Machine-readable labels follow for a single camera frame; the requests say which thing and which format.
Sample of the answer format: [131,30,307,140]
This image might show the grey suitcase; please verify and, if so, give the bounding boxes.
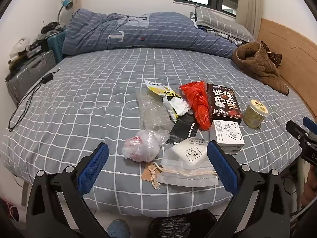
[5,50,57,105]

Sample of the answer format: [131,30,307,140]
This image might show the dark clutter pile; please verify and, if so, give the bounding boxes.
[41,21,66,34]

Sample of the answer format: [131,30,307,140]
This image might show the person's right forearm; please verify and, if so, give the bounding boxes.
[301,164,317,206]

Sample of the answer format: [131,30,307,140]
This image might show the grey checked pillow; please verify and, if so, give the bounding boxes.
[194,5,255,42]

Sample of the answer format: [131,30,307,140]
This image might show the yellow snack packet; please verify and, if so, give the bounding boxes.
[144,79,182,98]

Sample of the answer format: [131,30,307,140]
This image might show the white wrapper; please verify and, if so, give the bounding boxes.
[162,95,191,123]

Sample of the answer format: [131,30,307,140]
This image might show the green cup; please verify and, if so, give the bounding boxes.
[243,99,270,129]

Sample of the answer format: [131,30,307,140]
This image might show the black-lined waste bin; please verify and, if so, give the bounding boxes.
[148,209,224,238]

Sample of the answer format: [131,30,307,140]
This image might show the teal suitcase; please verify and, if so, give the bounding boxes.
[47,30,67,63]

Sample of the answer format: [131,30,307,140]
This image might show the translucent plastic bag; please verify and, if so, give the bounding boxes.
[121,129,171,163]

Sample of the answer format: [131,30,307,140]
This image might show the brown padded jacket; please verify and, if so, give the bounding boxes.
[232,42,290,95]

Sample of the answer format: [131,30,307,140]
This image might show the white drawstring pouch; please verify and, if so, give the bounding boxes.
[141,138,219,191]

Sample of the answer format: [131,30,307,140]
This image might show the clear bubble wrap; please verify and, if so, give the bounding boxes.
[136,89,174,132]

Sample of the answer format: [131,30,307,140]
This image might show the blue desk lamp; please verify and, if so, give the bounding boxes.
[57,0,73,24]

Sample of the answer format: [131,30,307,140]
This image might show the blue striped quilt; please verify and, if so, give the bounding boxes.
[61,9,239,59]

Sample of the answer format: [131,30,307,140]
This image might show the bed with grey checked sheet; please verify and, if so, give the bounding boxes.
[0,47,317,216]

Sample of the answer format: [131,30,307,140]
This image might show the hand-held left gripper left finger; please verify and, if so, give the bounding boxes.
[26,142,109,238]

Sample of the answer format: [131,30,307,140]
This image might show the white earphone box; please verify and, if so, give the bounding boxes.
[209,119,245,155]

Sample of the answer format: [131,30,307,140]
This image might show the black packet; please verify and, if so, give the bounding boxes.
[166,114,199,145]

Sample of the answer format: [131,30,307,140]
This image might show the black cable with adapter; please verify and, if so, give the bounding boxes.
[8,68,60,132]

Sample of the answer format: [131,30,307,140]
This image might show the brown cookie box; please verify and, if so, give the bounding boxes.
[206,83,242,126]

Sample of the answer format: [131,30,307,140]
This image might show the white plastic device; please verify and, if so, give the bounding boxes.
[10,37,31,57]

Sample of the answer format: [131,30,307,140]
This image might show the dark patterned cloth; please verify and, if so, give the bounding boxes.
[260,41,283,67]

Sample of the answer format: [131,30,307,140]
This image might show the dark striped cloth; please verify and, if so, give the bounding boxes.
[215,28,250,47]

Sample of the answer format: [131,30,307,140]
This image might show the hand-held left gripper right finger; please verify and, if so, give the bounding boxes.
[207,141,290,238]

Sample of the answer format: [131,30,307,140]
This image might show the blue fuzzy slipper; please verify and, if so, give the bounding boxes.
[107,219,131,238]

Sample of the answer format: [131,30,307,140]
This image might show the wooden headboard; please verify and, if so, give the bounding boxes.
[258,17,317,118]

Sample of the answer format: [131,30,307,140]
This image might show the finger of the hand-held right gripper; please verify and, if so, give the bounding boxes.
[286,121,313,145]
[303,116,317,139]

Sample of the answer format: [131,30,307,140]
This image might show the red plastic bag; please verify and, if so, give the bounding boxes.
[180,81,213,131]

